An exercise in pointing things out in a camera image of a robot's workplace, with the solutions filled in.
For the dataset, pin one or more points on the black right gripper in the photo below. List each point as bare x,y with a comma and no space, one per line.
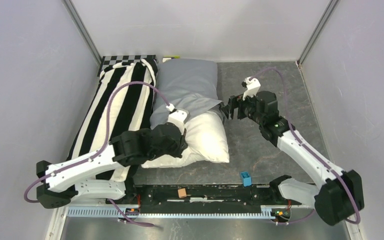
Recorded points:
241,103

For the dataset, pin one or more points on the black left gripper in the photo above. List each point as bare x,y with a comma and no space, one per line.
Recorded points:
182,145

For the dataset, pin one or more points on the grey pillowcase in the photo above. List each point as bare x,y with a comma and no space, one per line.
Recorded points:
191,85

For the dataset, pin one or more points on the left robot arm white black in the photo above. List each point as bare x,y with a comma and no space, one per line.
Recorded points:
73,180

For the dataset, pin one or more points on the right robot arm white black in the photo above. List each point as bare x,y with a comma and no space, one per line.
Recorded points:
336,195

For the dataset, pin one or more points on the black white striped pillow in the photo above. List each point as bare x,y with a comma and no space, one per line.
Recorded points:
122,102

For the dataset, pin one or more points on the orange small cube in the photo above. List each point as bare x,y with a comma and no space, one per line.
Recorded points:
182,193

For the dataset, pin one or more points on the blue small box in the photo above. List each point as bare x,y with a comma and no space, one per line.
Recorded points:
246,178

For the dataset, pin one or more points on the checkerboard calibration board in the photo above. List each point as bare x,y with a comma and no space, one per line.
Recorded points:
110,60

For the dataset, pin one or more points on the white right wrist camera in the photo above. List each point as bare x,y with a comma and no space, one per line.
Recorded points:
252,86

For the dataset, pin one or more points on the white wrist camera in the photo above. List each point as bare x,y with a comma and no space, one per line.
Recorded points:
252,86
178,117

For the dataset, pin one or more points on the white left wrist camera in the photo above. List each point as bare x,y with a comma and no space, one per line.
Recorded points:
178,117

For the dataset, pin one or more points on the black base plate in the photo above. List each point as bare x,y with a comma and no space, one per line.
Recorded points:
202,199

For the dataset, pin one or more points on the right aluminium corner post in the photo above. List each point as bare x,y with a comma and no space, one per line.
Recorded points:
329,10

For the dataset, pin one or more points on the aluminium corner post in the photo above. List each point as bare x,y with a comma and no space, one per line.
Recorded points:
81,27
329,10

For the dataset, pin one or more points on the left aluminium corner post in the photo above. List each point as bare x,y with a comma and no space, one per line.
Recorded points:
81,27

